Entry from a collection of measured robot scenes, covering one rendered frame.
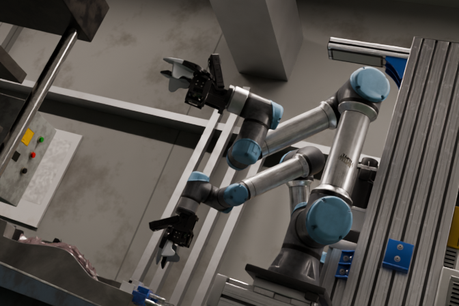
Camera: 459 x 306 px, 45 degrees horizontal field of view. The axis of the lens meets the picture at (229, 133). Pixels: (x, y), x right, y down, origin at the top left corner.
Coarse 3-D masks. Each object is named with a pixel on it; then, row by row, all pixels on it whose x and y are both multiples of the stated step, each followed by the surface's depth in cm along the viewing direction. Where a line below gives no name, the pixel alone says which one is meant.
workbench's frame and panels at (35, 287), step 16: (0, 272) 97; (16, 272) 101; (0, 288) 106; (16, 288) 103; (32, 288) 107; (48, 288) 113; (0, 304) 107; (16, 304) 112; (32, 304) 118; (48, 304) 124; (64, 304) 121; (80, 304) 127
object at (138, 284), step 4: (132, 280) 179; (136, 280) 179; (136, 284) 178; (140, 284) 179; (140, 288) 178; (144, 288) 177; (140, 292) 177; (144, 292) 177; (148, 292) 177; (152, 292) 180; (148, 296) 178; (152, 296) 177; (156, 296) 177; (160, 300) 177; (164, 300) 176
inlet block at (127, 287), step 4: (124, 284) 150; (128, 284) 150; (132, 284) 150; (120, 288) 150; (124, 288) 150; (128, 288) 150; (132, 288) 150; (128, 292) 149; (132, 292) 150; (136, 292) 150; (136, 296) 150; (140, 296) 150; (144, 296) 150; (132, 300) 149; (136, 300) 149; (140, 300) 149; (144, 300) 150; (148, 300) 151; (140, 304) 149; (148, 304) 151; (152, 304) 151; (156, 304) 151
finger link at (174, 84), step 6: (162, 72) 158; (168, 72) 158; (168, 78) 159; (174, 78) 158; (180, 78) 158; (186, 78) 157; (174, 84) 158; (180, 84) 158; (186, 84) 158; (174, 90) 157
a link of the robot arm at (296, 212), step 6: (300, 204) 161; (306, 204) 159; (294, 210) 162; (300, 210) 159; (294, 216) 160; (294, 222) 156; (288, 228) 160; (294, 228) 155; (288, 234) 158; (294, 234) 156; (288, 240) 157; (294, 240) 155; (300, 240) 154; (306, 246) 154; (318, 252) 155
